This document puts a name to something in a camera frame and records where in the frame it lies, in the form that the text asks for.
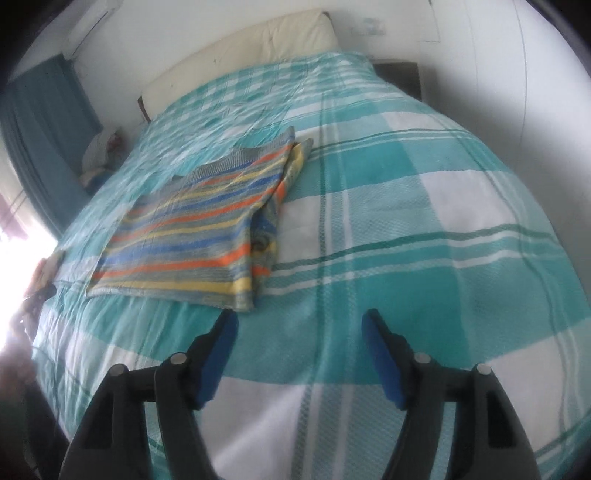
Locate teal curtain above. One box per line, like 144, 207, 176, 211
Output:
0, 54, 104, 237

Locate white wardrobe doors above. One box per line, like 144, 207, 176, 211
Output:
416, 0, 591, 185

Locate teal plaid bedspread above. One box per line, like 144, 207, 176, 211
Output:
28, 51, 591, 480

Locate white air conditioner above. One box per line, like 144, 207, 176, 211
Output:
64, 0, 124, 60

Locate cream padded headboard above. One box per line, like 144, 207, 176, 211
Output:
137, 8, 341, 124

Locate striped knit sweater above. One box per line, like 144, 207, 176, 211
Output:
85, 126, 315, 313

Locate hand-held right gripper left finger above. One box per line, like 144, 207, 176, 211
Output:
59, 309, 239, 480

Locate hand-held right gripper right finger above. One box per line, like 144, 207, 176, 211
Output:
361, 308, 542, 480

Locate pile of clothes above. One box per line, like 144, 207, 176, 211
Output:
78, 129, 126, 186

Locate dark nightstand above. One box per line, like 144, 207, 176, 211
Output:
372, 61, 424, 100

